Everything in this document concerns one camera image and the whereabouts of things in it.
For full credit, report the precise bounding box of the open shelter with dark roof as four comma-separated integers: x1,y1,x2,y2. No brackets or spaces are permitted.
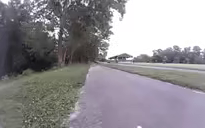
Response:
108,52,134,64

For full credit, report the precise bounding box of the grey asphalt path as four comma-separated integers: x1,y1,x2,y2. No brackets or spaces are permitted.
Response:
69,63,205,128

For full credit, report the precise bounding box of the row of tall trees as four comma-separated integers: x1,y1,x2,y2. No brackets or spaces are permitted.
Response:
0,0,128,78

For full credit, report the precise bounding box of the grass verge with low plants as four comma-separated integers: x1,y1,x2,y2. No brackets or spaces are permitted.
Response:
0,63,92,128

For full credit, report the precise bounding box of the grey road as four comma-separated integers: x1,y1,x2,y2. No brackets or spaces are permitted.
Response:
104,61,205,74

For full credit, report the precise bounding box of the grass strip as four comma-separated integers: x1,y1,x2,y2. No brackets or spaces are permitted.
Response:
99,62,205,95

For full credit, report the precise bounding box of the distant line of trees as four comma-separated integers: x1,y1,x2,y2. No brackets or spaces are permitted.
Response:
133,45,205,65

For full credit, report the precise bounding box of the pale grass field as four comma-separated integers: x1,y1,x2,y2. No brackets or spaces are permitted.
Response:
133,62,205,72

